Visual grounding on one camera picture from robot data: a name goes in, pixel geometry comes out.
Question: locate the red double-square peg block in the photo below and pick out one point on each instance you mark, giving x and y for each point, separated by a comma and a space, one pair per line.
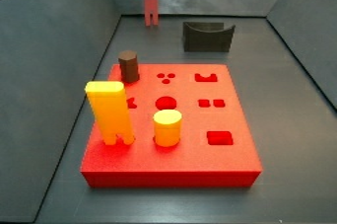
151, 12

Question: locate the red foam shape board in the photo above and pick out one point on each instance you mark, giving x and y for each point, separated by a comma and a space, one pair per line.
215, 155

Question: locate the yellow cylinder peg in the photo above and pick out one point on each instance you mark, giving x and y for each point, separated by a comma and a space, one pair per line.
167, 127

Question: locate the yellow two-legged tall block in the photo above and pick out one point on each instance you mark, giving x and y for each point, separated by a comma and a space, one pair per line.
107, 98

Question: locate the brown octagonal peg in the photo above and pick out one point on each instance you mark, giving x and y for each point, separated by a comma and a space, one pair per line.
130, 66

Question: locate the dark grey curved block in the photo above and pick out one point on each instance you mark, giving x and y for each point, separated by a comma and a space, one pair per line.
207, 37

